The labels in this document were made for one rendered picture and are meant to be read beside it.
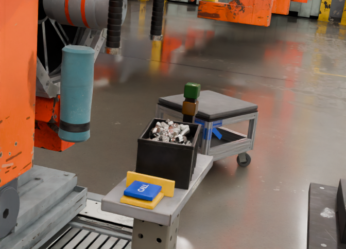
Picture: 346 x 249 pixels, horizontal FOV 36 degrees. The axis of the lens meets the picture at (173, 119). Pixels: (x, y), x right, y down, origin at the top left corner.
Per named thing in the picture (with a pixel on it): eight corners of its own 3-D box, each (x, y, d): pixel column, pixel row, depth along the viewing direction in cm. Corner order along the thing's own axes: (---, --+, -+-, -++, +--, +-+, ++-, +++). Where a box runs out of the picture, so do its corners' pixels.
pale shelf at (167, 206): (158, 155, 163) (159, 145, 162) (212, 165, 158) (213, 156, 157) (100, 210, 123) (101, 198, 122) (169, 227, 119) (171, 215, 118)
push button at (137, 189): (134, 188, 128) (134, 179, 127) (161, 194, 126) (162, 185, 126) (122, 199, 121) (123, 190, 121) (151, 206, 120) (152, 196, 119)
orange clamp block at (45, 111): (32, 89, 156) (29, 119, 157) (56, 93, 154) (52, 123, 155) (44, 88, 163) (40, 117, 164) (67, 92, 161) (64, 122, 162)
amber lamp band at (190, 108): (184, 111, 157) (186, 98, 156) (197, 113, 156) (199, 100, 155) (180, 114, 153) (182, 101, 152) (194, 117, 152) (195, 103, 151)
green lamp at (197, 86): (186, 94, 156) (188, 81, 155) (199, 96, 155) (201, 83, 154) (183, 97, 152) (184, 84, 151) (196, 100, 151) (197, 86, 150)
